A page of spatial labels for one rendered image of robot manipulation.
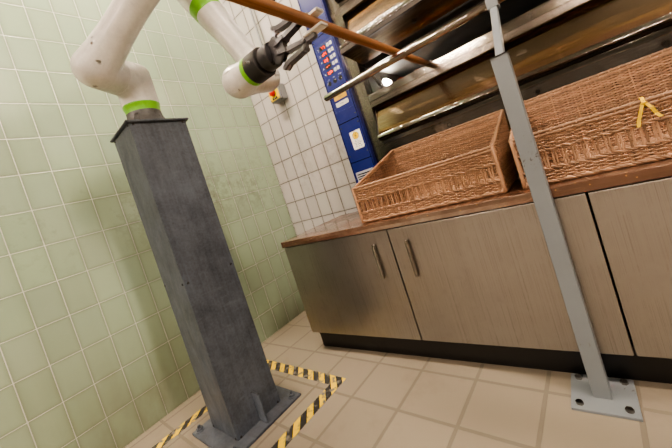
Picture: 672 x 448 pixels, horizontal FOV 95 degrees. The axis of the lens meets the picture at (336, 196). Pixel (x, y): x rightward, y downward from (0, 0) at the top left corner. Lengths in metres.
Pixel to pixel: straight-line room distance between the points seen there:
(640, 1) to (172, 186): 1.73
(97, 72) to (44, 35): 0.77
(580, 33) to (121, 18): 1.58
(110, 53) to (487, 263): 1.38
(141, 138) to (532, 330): 1.42
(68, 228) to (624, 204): 1.93
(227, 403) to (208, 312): 0.33
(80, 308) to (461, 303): 1.51
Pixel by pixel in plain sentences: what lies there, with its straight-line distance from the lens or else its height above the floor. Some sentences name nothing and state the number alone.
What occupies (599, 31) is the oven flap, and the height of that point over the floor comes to 0.99.
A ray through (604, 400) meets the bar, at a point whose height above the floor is 0.01.
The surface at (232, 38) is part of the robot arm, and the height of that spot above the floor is 1.37.
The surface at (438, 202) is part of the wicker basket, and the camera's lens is 1.13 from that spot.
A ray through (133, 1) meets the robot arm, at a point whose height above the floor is 1.51.
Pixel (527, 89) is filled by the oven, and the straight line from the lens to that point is 1.54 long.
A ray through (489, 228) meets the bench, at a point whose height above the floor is 0.49.
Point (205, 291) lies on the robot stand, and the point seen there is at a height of 0.55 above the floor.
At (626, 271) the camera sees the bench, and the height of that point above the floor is 0.33.
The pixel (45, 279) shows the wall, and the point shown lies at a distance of 1.71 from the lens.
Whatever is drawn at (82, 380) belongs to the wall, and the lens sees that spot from 1.77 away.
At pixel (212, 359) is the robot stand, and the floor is 0.32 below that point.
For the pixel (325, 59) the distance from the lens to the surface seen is 1.92.
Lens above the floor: 0.76
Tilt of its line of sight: 2 degrees down
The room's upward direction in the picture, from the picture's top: 18 degrees counter-clockwise
